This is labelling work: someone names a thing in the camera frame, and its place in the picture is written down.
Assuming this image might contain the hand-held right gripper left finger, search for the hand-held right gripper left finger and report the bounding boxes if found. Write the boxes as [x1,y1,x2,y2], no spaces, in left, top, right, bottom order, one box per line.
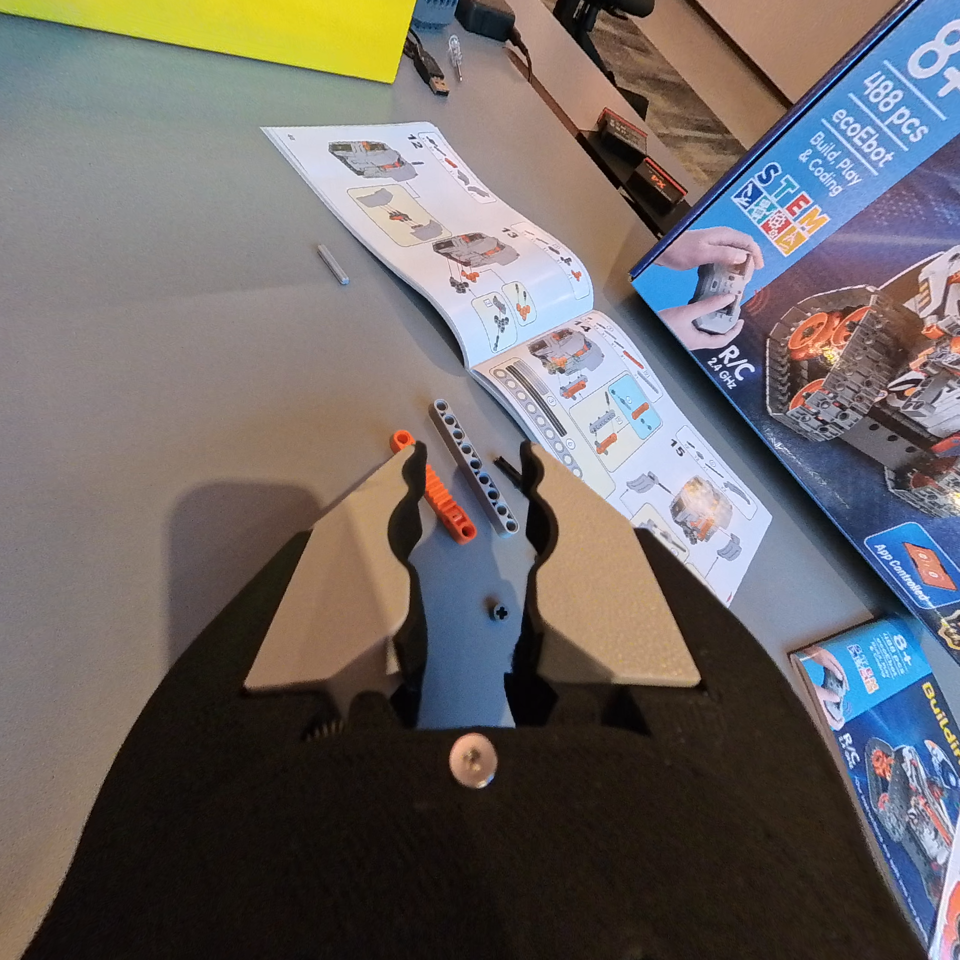
[243,442,429,727]

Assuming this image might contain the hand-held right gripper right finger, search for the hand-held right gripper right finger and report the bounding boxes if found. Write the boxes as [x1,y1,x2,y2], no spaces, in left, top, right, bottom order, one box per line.
[506,441,702,727]

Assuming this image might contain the yellow plastic bin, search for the yellow plastic bin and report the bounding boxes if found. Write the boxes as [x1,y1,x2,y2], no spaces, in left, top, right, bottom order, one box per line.
[52,0,417,85]

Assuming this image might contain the orange toothed beam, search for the orange toothed beam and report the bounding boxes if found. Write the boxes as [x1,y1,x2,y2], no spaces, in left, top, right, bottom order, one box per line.
[388,429,477,543]

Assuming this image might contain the grey holed beam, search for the grey holed beam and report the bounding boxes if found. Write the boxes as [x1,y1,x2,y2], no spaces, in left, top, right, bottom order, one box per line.
[429,399,520,537]

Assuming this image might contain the blue toy robot box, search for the blue toy robot box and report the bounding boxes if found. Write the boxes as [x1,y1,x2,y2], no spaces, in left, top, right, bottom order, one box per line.
[628,0,960,661]

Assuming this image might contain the blue cover booklet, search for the blue cover booklet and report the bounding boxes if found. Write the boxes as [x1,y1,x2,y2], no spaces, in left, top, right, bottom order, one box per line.
[789,616,960,960]

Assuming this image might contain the open instruction booklet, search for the open instruction booklet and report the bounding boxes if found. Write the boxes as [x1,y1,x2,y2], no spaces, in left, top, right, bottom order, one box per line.
[261,121,774,607]

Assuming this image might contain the black stool chair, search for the black stool chair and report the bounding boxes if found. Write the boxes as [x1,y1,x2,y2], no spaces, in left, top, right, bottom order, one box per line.
[551,0,654,84]

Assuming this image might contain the black power adapter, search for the black power adapter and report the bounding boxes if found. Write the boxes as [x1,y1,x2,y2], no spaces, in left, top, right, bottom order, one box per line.
[456,0,535,84]

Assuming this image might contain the black desk cable tray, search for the black desk cable tray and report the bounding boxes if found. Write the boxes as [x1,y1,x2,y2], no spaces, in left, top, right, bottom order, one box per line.
[577,127,691,237]

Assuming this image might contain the black USB cable plug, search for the black USB cable plug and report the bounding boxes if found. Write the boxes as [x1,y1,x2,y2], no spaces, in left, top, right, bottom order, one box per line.
[405,30,451,99]

